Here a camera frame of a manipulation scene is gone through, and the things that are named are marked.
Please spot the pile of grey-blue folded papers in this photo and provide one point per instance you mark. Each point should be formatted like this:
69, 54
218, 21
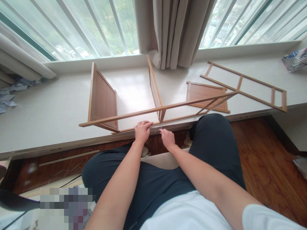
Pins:
16, 87

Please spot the patterned bag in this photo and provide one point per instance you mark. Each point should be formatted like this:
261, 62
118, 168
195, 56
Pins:
296, 60

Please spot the loose wooden panel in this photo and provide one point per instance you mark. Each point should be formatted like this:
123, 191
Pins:
203, 92

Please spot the person's left hand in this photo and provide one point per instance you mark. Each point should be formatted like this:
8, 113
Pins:
142, 133

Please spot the white seat cushion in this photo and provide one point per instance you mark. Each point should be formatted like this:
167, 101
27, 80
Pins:
165, 159

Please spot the person's body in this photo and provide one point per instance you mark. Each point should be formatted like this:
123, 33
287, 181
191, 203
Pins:
192, 213

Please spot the person's legs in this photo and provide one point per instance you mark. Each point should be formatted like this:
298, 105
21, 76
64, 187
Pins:
213, 143

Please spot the person's right fingers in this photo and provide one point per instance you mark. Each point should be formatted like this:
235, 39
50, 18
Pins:
165, 132

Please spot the person's left fingers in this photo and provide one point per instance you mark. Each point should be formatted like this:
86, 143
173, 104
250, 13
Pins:
144, 123

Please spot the beige gathered curtain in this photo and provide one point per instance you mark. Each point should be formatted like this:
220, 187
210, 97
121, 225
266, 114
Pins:
21, 55

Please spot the person's right hand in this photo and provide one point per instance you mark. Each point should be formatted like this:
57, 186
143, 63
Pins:
168, 139

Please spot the wooden shelf frame with panels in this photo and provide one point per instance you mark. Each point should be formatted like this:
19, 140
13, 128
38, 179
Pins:
103, 95

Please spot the window with white bars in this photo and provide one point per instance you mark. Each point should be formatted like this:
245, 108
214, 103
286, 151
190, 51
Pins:
254, 19
79, 26

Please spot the wooden ladder frame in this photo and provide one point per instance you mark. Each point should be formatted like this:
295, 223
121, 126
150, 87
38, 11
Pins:
254, 94

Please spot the beige pleated curtain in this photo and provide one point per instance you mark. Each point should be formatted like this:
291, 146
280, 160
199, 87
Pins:
175, 31

